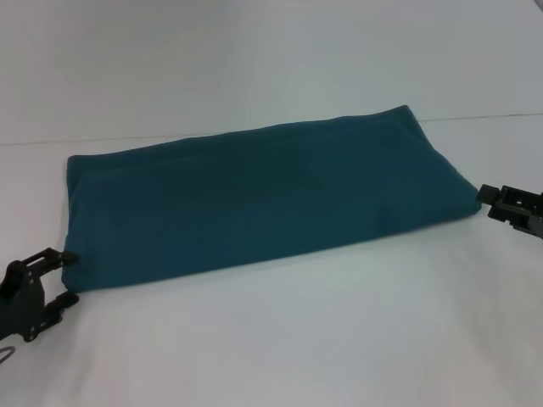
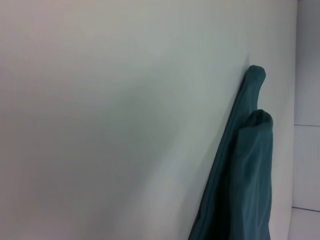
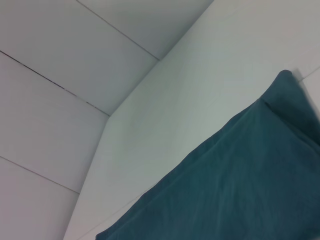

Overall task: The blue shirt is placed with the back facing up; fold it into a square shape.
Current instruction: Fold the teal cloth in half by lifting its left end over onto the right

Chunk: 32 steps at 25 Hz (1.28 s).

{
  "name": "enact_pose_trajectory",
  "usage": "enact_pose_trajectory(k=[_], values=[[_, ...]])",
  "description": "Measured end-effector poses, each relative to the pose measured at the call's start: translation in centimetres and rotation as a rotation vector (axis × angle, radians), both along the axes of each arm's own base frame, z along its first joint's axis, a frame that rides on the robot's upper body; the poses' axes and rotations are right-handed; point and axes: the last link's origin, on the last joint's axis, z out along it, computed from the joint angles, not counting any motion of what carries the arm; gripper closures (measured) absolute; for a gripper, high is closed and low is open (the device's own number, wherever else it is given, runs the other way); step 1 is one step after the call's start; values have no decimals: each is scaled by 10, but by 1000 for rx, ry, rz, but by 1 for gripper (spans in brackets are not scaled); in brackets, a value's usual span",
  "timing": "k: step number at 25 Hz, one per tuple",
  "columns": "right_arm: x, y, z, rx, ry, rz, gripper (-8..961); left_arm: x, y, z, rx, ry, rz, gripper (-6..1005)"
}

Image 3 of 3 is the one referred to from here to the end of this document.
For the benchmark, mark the teal blue t-shirt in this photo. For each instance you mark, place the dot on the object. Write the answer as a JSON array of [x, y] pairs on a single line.
[[237, 180]]

